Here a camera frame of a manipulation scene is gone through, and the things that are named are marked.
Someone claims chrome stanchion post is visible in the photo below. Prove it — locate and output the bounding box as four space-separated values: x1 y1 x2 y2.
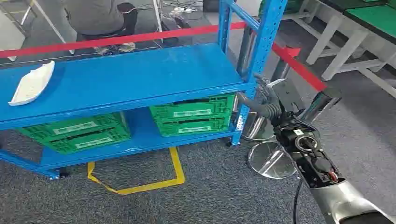
236 27 257 79

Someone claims black cable under arm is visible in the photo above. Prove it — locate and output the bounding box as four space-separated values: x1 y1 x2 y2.
291 178 304 224

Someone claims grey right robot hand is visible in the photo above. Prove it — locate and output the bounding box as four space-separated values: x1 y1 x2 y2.
236 74 283 120

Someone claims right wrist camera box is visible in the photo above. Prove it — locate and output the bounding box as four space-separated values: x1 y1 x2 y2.
265 78 306 114

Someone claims white plastic shell part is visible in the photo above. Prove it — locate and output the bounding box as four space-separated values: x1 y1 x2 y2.
8 60 56 107

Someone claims seated person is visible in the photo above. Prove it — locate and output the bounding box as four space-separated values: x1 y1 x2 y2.
60 0 138 56

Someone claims blue metal shelf rack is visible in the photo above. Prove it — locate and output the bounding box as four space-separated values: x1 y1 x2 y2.
0 0 288 181

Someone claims long red barrier belt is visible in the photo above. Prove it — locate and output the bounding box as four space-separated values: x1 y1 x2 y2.
0 21 248 59

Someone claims black stool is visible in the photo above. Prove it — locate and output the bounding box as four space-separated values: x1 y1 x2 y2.
76 26 137 42

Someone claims white power strip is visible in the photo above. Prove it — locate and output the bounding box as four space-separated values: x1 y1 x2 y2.
169 6 198 14

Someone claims yellow floor tape twisted corner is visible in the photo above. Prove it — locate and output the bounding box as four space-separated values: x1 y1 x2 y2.
87 147 185 196

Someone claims short red barrier belt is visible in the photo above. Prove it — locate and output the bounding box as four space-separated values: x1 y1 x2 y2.
271 42 328 92

